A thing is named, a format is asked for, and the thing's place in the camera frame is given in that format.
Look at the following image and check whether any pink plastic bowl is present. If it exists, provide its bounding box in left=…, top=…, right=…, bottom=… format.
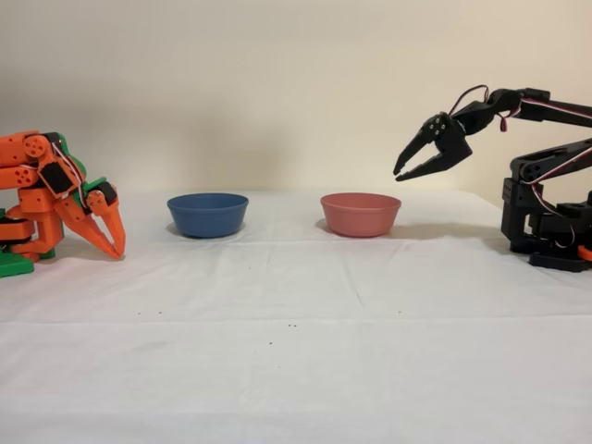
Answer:
left=319, top=192, right=402, bottom=239

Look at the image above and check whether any blue plastic bowl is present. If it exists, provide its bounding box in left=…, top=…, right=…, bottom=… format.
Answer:
left=166, top=192, right=250, bottom=240

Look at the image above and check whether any white tablecloth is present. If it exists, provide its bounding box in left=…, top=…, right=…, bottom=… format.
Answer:
left=0, top=187, right=592, bottom=444

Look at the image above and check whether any orange arm servo cable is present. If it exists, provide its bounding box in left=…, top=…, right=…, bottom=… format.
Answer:
left=48, top=141, right=92, bottom=209

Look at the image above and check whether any red white gripper servo cable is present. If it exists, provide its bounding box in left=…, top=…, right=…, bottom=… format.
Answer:
left=446, top=84, right=511, bottom=133

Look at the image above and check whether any striped black arm cable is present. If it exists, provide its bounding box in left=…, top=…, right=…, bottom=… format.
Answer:
left=512, top=94, right=592, bottom=249

